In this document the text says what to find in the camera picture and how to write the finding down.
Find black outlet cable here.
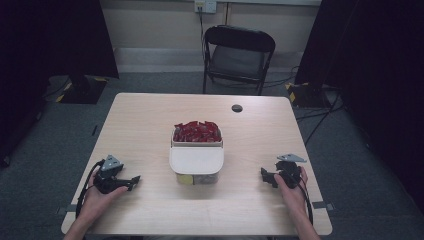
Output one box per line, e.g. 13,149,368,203
198,5,207,63

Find white storage box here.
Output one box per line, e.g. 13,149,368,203
168,128,225,186

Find yellow jelly cup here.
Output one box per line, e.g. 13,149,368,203
176,173,195,186

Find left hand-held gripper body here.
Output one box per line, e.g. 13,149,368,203
93,154,130,195

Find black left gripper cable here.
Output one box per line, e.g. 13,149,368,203
75,159,105,219

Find white wall outlet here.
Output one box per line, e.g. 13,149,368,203
194,0,218,15

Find pile of red packets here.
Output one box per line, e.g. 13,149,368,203
173,120,223,143

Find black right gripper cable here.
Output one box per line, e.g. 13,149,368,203
297,176,315,225

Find person's left hand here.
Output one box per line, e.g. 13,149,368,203
79,168,129,223

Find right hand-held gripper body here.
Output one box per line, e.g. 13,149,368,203
275,153,308,190

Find black floor cables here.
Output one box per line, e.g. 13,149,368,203
294,93,345,147

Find person's right hand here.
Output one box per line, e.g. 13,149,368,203
273,166,309,218

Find black stand base yellow tape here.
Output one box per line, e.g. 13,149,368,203
285,81,330,109

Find grey tape strip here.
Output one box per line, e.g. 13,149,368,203
311,200,335,211
55,203,84,215

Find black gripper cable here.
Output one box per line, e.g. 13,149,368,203
75,159,105,219
297,176,315,225

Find white box lid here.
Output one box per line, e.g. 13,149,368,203
168,145,225,175

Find black folding chair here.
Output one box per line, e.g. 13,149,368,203
201,24,277,96

